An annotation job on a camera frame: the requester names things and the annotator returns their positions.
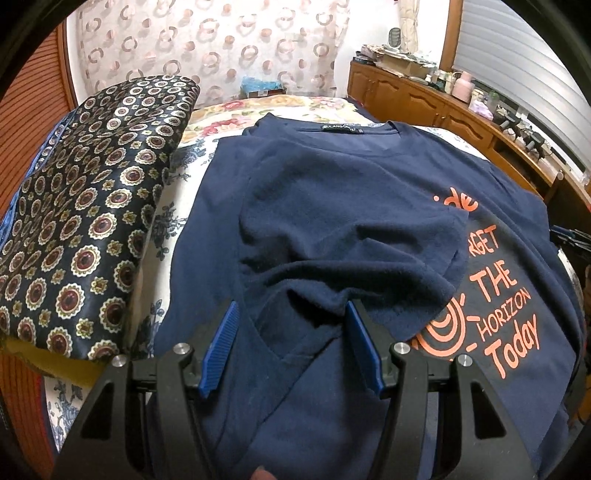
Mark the mustard yellow pillow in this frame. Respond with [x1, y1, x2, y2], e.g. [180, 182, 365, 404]
[0, 336, 114, 389]

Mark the pink jug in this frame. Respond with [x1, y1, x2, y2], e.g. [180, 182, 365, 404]
[452, 71, 474, 102]

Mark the dark medallion patterned pillow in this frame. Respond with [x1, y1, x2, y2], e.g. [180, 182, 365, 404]
[0, 76, 201, 363]

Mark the blue floral bed sheet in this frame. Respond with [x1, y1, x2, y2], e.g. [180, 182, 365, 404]
[44, 124, 580, 455]

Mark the wooden cabinet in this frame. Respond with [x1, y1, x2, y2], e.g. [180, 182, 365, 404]
[346, 60, 568, 204]

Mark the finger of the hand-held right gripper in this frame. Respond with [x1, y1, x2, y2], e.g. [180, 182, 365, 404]
[549, 226, 591, 252]

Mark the pink floral blanket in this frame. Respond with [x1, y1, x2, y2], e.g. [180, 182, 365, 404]
[182, 95, 370, 139]

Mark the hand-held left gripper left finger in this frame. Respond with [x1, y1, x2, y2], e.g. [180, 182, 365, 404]
[51, 300, 241, 480]

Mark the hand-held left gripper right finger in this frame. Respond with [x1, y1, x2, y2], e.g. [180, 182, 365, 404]
[346, 300, 539, 480]

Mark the beige tied curtain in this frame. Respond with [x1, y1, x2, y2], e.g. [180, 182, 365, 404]
[399, 0, 423, 54]

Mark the navy blue printed t-shirt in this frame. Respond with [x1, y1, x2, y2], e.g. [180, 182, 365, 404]
[154, 113, 585, 480]

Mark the circle patterned sheer curtain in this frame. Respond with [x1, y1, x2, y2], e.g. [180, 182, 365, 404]
[76, 0, 356, 100]

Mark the orange louvered door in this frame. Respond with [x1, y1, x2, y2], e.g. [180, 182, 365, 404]
[0, 21, 77, 185]

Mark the pile of papers and boxes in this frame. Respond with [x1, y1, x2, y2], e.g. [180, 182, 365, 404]
[355, 44, 437, 79]

